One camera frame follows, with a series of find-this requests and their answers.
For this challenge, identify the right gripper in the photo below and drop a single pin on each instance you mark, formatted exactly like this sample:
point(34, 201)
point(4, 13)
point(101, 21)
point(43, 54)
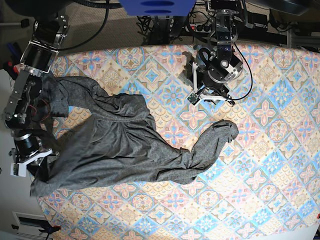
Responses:
point(29, 142)

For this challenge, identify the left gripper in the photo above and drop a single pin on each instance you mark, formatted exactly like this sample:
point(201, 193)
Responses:
point(208, 90)

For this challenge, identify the grey t-shirt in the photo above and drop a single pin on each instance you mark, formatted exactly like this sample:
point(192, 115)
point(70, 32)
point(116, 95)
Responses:
point(119, 142)

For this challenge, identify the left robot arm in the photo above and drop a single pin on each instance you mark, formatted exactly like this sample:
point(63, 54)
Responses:
point(215, 63)

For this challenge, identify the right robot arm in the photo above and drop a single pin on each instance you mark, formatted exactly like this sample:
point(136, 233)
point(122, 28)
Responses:
point(36, 61)

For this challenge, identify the white power strip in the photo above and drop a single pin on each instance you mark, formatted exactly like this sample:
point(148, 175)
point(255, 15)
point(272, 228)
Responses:
point(200, 28)

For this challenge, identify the white floor vent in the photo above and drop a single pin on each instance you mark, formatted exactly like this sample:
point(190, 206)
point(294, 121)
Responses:
point(29, 219)

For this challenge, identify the blue black clamp bottom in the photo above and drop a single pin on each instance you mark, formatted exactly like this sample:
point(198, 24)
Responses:
point(47, 228)

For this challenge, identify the red black clamp left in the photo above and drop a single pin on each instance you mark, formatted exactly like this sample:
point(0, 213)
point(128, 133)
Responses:
point(10, 68)

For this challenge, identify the patterned tablecloth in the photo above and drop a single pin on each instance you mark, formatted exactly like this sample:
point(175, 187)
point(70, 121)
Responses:
point(264, 183)

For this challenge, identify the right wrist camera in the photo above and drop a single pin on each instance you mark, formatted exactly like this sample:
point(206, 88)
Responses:
point(18, 169)

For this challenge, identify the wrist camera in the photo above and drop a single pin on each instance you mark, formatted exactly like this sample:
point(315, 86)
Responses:
point(193, 98)
point(18, 169)

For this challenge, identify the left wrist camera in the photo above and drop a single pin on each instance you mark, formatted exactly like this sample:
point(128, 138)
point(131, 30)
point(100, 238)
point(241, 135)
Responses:
point(193, 98)

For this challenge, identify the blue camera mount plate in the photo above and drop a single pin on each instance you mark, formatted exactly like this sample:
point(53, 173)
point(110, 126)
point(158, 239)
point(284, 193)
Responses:
point(179, 8)

